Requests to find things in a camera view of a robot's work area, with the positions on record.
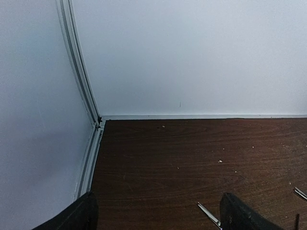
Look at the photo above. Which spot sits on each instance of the silver thinning scissors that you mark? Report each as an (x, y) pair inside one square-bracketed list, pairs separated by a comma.
[(300, 193)]

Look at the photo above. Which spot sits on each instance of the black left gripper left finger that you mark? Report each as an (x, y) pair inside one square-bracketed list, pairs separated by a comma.
[(80, 215)]

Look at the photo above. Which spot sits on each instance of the silver plain hair scissors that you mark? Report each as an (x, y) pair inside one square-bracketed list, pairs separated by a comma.
[(215, 220)]

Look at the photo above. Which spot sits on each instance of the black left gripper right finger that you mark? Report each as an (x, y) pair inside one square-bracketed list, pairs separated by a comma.
[(236, 215)]

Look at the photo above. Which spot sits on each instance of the aluminium left corner post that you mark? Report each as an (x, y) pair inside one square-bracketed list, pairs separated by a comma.
[(74, 51)]

